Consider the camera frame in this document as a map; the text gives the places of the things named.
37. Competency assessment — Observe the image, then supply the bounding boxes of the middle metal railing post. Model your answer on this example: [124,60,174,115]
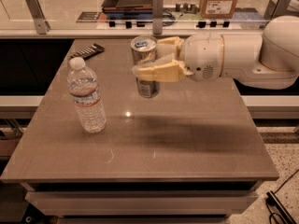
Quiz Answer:
[152,0,164,35]

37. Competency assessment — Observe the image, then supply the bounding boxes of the brown cardboard box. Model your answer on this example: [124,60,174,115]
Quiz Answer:
[200,0,237,19]

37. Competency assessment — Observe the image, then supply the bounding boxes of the black cable on floor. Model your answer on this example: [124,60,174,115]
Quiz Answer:
[265,168,299,224]

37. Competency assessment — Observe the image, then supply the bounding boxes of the silver Red Bull can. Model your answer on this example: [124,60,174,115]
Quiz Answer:
[131,35,160,98]

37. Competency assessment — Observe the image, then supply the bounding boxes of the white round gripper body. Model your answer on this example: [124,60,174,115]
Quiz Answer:
[179,33,224,81]

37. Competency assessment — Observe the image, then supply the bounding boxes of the left metal railing post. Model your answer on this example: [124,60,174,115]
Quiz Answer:
[25,0,50,35]

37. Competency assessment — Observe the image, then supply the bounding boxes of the clear plastic water bottle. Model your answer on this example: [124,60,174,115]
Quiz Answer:
[67,57,107,133]

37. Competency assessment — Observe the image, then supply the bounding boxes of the black device on floor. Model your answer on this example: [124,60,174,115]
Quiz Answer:
[266,191,297,224]

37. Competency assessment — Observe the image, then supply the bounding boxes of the metal railing post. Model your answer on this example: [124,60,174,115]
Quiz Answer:
[263,0,291,21]
[152,0,164,35]
[25,0,50,35]

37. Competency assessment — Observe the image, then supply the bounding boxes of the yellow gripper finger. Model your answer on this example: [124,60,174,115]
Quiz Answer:
[132,55,192,82]
[157,36,184,59]

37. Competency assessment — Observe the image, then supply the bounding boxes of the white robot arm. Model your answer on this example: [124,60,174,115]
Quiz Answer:
[133,16,299,90]

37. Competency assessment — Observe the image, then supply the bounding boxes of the dark RXBAR chocolate bar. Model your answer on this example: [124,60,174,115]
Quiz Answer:
[70,43,105,60]

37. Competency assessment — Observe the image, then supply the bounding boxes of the right metal railing post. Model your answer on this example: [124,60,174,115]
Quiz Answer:
[263,0,291,21]

